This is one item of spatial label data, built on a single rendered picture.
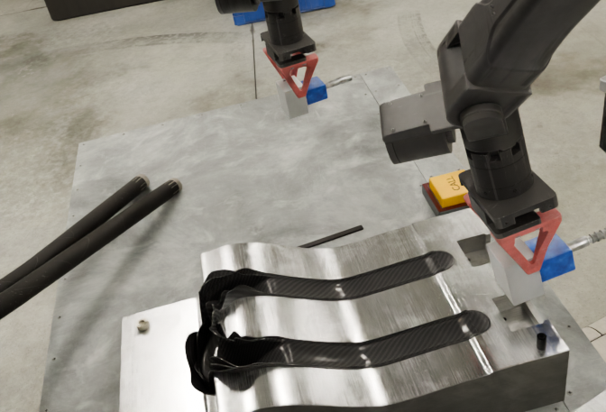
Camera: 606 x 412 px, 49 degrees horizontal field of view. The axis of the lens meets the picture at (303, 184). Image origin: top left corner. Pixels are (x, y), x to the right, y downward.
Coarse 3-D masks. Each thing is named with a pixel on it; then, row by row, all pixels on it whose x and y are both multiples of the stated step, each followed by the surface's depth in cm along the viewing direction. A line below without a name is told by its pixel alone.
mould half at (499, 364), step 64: (256, 256) 86; (320, 256) 89; (384, 256) 88; (128, 320) 90; (192, 320) 88; (256, 320) 76; (320, 320) 79; (384, 320) 79; (128, 384) 81; (256, 384) 69; (320, 384) 70; (384, 384) 72; (448, 384) 71; (512, 384) 72
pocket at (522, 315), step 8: (504, 296) 79; (496, 304) 79; (504, 304) 79; (512, 304) 80; (520, 304) 80; (528, 304) 79; (504, 312) 80; (512, 312) 80; (520, 312) 79; (528, 312) 79; (536, 312) 78; (512, 320) 79; (520, 320) 79; (528, 320) 78; (536, 320) 77; (512, 328) 78; (520, 328) 78
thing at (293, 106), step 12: (276, 84) 116; (288, 84) 115; (300, 84) 114; (312, 84) 116; (324, 84) 115; (336, 84) 118; (288, 96) 113; (312, 96) 115; (324, 96) 116; (288, 108) 114; (300, 108) 115
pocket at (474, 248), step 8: (464, 240) 87; (472, 240) 88; (480, 240) 88; (488, 240) 88; (464, 248) 88; (472, 248) 88; (480, 248) 89; (472, 256) 88; (480, 256) 88; (488, 256) 88; (472, 264) 87; (480, 264) 87
